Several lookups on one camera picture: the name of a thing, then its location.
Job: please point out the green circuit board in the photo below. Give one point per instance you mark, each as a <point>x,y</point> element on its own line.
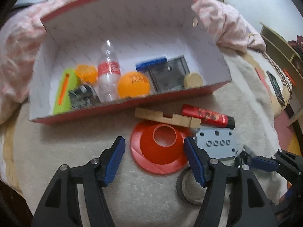
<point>82,97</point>

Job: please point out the wooden block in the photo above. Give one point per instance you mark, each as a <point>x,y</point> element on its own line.
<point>151,114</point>

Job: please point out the orange translucent cap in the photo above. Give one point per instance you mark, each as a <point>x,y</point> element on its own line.
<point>86,72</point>

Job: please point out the red tube black cap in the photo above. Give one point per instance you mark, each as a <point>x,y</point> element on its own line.
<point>206,115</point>

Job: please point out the clear plastic bottle red label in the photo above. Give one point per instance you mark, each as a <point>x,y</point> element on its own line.
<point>107,85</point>

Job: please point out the dark tape roll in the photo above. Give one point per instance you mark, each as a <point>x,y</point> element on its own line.
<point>181,186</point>

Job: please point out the small orange object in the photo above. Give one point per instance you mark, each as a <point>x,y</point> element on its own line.
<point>288,76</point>

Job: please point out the black remote control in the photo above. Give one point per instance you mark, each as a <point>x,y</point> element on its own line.
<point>275,87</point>

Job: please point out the wooden shelf unit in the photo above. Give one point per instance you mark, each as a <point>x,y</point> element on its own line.
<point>277,40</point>

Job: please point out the orange ball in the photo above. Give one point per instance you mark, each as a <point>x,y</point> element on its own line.
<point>133,85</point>

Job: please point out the green toy orange stripe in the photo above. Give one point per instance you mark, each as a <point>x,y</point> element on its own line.
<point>71,80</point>

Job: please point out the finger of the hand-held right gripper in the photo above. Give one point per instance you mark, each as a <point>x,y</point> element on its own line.
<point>262,164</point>
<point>287,156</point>

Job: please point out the blue cylinder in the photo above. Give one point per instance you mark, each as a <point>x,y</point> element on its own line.
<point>149,65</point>

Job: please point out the red plastic cone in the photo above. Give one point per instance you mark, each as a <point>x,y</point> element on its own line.
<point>144,156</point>

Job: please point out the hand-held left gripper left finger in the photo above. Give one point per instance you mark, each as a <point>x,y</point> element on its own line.
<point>114,163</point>

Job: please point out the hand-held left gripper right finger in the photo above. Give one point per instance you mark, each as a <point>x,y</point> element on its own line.
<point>194,163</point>

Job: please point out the grey building plate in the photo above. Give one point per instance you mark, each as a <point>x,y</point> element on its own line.
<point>217,151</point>

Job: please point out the pink checked quilt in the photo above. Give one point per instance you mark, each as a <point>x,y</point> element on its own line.
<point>217,16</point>

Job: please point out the dark red cloth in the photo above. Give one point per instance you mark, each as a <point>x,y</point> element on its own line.
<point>297,42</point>

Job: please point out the white black robot toy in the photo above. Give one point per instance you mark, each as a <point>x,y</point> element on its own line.
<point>242,158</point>

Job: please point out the red cardboard box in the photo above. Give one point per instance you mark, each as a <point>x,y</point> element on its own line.
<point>118,110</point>

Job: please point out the beige tape roll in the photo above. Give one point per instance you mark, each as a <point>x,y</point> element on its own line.
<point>194,80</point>

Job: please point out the smoky transparent plastic case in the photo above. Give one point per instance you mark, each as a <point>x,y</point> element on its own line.
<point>168,75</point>

